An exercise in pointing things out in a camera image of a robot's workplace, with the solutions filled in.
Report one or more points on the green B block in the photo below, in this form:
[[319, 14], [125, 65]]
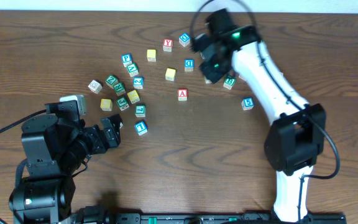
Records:
[[229, 83]]

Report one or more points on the green V block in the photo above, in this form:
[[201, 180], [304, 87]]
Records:
[[132, 70]]

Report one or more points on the blue T block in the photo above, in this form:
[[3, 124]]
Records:
[[141, 128]]

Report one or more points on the yellow G block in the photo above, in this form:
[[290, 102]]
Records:
[[106, 104]]

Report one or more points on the red Y block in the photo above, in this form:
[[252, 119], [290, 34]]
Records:
[[167, 45]]

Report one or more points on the yellow block centre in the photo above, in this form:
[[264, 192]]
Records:
[[170, 74]]

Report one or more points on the yellow block near R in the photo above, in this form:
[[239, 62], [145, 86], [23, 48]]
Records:
[[133, 96]]

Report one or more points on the green J block left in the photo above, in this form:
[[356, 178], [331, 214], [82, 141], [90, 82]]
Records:
[[122, 103]]

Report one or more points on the blue 5 block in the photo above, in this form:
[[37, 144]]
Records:
[[247, 103]]

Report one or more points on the white block red U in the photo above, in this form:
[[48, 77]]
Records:
[[95, 86]]

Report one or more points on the blue D block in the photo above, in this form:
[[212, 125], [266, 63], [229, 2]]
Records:
[[189, 65]]

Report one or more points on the green 7 block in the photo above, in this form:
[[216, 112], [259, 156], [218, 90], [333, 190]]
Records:
[[140, 111]]

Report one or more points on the blue 2 block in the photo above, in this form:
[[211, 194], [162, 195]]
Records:
[[138, 82]]

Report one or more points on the blue Q block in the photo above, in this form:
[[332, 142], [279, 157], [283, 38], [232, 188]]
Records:
[[184, 39]]

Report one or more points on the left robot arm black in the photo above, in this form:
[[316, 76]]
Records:
[[56, 144]]

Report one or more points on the green Z block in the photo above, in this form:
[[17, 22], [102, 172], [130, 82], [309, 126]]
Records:
[[111, 81]]

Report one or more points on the green R block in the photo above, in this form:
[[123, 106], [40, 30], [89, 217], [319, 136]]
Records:
[[119, 89]]

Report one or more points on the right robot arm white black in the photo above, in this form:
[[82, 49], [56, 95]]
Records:
[[296, 133]]

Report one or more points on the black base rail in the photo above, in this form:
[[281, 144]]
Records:
[[100, 215]]

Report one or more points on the red A block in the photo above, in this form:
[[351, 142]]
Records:
[[182, 94]]

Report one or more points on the yellow block top left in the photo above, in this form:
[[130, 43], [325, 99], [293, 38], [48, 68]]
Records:
[[151, 55]]

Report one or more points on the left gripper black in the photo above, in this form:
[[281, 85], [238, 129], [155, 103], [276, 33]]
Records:
[[99, 145]]

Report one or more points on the blue P block left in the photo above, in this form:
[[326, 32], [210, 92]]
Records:
[[126, 59]]

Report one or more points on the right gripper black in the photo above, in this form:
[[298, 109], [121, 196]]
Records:
[[206, 68]]

